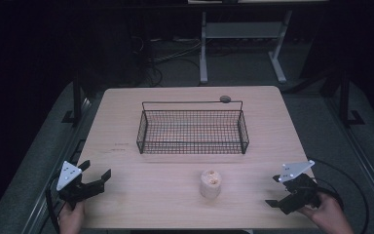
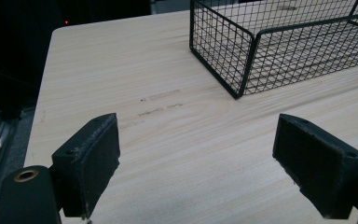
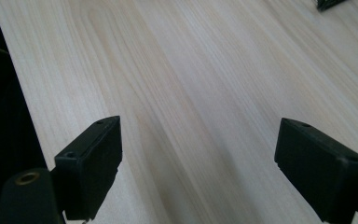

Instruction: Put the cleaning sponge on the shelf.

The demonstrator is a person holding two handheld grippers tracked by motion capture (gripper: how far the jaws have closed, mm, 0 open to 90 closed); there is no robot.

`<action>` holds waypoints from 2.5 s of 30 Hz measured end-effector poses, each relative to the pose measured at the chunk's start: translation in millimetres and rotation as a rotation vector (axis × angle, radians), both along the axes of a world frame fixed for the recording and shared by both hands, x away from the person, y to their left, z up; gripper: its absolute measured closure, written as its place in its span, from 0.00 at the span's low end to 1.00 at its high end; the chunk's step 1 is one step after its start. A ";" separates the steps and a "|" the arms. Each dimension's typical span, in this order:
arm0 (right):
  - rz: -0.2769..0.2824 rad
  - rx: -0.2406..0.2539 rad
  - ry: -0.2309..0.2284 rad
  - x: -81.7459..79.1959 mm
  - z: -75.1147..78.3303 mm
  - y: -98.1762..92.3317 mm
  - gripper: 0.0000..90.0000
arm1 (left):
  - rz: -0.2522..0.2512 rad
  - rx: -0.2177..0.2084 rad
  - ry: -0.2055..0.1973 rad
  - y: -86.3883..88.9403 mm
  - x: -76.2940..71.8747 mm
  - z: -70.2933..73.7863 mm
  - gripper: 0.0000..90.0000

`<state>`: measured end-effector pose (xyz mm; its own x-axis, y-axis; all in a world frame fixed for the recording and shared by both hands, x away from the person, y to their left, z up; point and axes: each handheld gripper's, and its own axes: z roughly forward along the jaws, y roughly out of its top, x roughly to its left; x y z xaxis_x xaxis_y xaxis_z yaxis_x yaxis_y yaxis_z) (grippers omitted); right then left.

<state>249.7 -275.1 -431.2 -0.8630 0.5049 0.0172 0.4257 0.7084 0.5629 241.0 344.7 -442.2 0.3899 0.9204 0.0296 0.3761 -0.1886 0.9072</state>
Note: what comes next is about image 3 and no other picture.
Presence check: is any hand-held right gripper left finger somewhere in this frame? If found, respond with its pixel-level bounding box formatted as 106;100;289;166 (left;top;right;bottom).
54;115;123;222

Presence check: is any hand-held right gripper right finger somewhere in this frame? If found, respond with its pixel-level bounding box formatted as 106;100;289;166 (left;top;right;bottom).
273;117;358;224

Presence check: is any dark ribbed object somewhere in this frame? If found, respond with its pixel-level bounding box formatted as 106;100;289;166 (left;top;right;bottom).
316;0;349;13

